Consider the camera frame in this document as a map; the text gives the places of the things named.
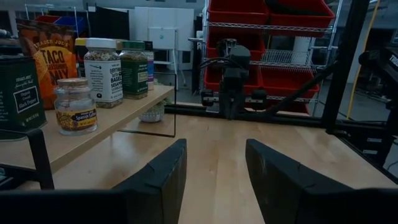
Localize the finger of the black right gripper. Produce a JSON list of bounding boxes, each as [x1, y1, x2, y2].
[[232, 93, 247, 121], [220, 93, 234, 121]]

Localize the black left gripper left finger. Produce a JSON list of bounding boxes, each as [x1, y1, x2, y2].
[[0, 138, 188, 224]]

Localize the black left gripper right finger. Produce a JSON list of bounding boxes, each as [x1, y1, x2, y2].
[[244, 138, 398, 224]]

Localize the green-lidded green-label spice jar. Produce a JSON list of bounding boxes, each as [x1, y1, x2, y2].
[[119, 40, 149, 101]]

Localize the small cork-lidded saffron jar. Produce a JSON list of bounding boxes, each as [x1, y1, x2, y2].
[[53, 77, 99, 136]]

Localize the white-lidded bagel seasoning jar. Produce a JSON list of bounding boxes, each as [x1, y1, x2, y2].
[[83, 37, 124, 110]]

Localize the orange taco seasoning packet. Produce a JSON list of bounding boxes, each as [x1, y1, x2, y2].
[[16, 18, 79, 111]]

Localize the green black pepper tin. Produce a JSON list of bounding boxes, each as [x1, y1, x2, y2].
[[0, 55, 48, 141]]

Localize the wooden shelf riser black legs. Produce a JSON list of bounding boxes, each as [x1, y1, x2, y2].
[[0, 72, 178, 191]]

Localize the green succulent in white pot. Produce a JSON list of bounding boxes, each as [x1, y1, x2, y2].
[[137, 97, 172, 124]]

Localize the white folding stand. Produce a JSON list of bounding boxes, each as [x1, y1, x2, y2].
[[147, 27, 180, 91]]

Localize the blue storage bin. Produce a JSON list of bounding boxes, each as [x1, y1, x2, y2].
[[54, 15, 85, 35]]

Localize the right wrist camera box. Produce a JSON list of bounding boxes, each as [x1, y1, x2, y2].
[[216, 38, 252, 70]]

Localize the wire rack with red bins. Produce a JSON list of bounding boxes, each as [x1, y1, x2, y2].
[[201, 0, 337, 116]]

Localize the black metal rig frame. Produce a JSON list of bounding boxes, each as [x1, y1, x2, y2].
[[164, 0, 398, 185]]

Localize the yellow strap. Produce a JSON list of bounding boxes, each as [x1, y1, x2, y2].
[[346, 0, 382, 121]]

